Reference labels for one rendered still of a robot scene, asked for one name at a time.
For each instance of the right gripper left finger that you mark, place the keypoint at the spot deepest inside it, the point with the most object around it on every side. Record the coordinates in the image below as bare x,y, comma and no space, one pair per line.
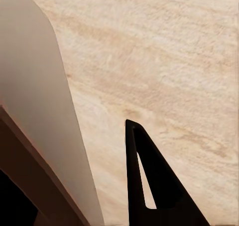
15,208

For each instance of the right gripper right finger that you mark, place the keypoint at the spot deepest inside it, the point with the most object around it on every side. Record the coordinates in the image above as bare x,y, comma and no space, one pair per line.
174,205

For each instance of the trash can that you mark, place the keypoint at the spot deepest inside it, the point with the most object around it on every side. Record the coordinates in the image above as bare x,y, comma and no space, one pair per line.
41,146

